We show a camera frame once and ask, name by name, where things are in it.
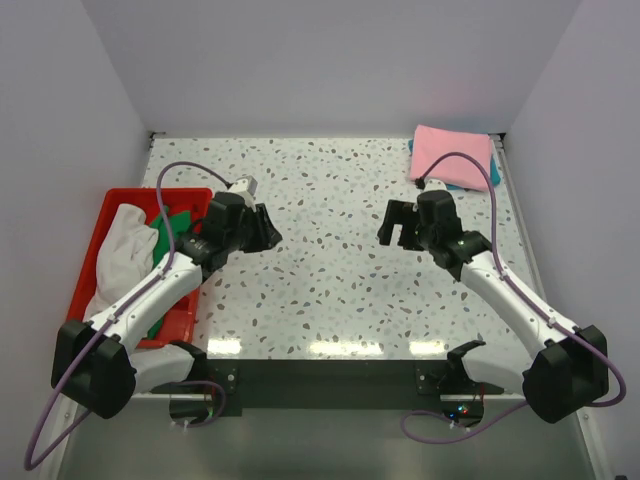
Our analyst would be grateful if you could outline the white t shirt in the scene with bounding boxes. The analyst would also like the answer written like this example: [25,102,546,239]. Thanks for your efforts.
[83,204,159,321]

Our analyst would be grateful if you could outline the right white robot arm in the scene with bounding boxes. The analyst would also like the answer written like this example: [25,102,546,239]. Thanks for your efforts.
[377,190,609,423]

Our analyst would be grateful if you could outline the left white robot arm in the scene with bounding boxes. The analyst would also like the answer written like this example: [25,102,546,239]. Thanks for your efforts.
[51,192,282,419]

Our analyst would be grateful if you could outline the green t shirt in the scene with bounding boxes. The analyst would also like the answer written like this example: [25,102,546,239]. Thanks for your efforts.
[139,210,199,349]

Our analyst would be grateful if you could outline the folded pink t shirt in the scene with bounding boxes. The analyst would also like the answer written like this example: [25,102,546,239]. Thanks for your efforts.
[409,125,493,191]

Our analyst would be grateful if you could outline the folded teal t shirt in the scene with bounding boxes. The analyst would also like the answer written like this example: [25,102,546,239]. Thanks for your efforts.
[408,139,501,190]

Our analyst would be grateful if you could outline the red plastic bin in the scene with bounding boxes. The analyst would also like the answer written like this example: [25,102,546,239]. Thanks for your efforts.
[66,187,213,321]

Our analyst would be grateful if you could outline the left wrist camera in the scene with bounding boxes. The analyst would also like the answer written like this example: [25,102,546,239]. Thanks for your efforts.
[228,175,258,198]

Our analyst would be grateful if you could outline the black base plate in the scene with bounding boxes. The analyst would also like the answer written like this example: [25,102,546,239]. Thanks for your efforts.
[148,357,506,418]

